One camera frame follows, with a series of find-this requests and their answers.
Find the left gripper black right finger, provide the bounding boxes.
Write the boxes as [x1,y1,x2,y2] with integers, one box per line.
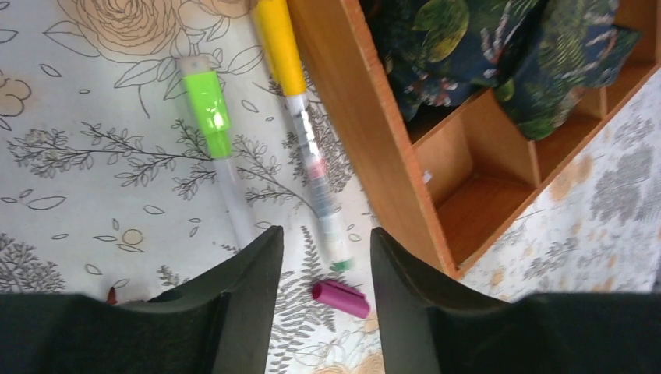
[370,228,660,373]

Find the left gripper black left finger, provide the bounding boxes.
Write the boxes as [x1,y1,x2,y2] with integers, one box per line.
[1,226,284,373]

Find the magenta pen cap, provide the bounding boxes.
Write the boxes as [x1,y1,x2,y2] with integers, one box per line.
[311,280,370,319]

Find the white pen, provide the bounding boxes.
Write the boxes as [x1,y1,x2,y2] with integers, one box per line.
[284,92,352,272]
[179,55,256,248]

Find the green pen cap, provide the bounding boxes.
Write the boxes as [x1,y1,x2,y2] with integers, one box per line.
[183,70,232,159]

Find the yellow pen cap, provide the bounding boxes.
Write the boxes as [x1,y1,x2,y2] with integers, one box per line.
[253,0,306,97]

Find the orange compartment tray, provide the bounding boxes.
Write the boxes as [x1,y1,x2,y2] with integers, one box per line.
[288,1,660,277]

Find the floral table cloth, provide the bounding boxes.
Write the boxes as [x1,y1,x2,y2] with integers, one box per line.
[1,1,660,373]

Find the unrolled dark patterned tie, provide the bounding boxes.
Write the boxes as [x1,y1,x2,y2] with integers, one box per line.
[362,0,641,140]

